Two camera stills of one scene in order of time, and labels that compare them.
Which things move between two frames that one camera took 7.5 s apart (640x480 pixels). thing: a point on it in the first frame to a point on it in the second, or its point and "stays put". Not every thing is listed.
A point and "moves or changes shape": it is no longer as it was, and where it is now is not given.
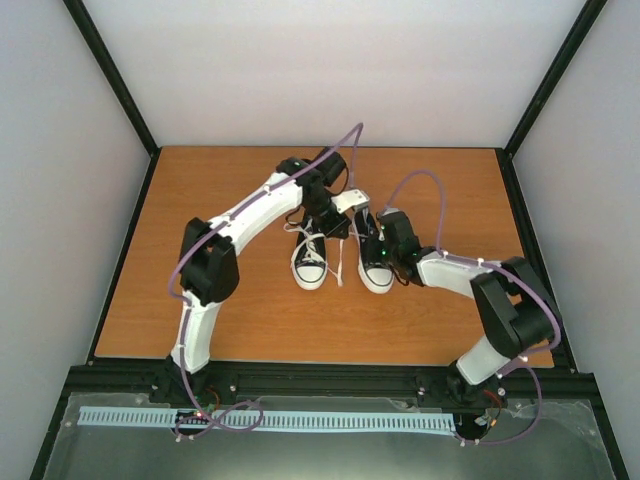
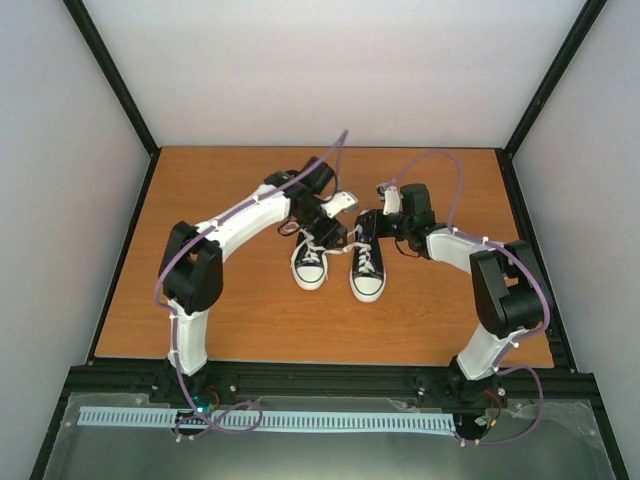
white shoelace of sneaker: (353, 231) to (365, 263)
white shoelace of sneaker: (313, 253) moves or changes shape
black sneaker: (309, 260) stays put
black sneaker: (374, 273) moves or changes shape
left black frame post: (122, 92) stays put
